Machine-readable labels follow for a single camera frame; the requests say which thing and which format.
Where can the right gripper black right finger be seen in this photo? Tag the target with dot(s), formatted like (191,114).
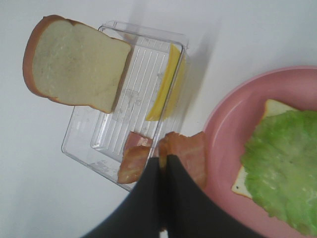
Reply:
(191,214)

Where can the left clear plastic container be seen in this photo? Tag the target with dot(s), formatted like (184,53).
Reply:
(95,139)

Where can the bread slice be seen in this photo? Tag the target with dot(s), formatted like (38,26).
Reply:
(271,108)
(74,64)

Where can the bacon strip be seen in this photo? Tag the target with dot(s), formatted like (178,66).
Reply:
(191,151)
(135,154)

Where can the yellow cheese slice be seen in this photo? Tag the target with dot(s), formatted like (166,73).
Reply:
(156,110)

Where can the green lettuce leaf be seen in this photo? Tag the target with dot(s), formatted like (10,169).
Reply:
(280,160)

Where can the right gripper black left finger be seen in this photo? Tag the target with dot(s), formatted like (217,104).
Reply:
(138,215)

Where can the pink plate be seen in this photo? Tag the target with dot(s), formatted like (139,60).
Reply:
(231,124)

